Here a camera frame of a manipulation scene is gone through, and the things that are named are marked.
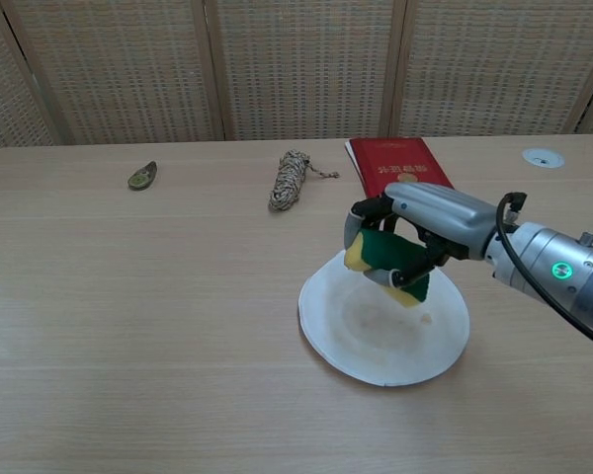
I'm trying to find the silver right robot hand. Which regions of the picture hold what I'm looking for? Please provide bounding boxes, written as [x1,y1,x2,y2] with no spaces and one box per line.
[343,182,505,289]

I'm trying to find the yellow green sponge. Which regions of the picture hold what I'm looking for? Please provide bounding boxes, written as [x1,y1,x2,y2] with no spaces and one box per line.
[344,231,432,310]

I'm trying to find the white round plate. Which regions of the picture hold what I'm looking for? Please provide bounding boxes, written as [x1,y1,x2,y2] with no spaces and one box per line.
[297,246,470,388]

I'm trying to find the red certificate booklet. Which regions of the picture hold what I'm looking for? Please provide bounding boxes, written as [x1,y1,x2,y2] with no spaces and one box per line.
[344,136,455,198]

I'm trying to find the white round table grommet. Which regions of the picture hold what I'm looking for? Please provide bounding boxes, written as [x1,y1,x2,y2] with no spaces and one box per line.
[522,148,565,169]

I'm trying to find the woven folding screen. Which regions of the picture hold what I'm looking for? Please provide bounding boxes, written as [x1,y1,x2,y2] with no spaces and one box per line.
[0,0,593,154]

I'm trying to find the small olive green tape measure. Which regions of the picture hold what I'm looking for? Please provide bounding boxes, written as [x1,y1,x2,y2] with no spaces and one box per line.
[127,160,161,191]

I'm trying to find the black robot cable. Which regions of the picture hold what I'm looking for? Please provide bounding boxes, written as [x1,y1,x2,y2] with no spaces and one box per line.
[495,192,593,354]

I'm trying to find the coiled braided rope bundle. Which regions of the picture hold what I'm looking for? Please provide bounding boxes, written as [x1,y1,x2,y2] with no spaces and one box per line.
[267,149,341,213]

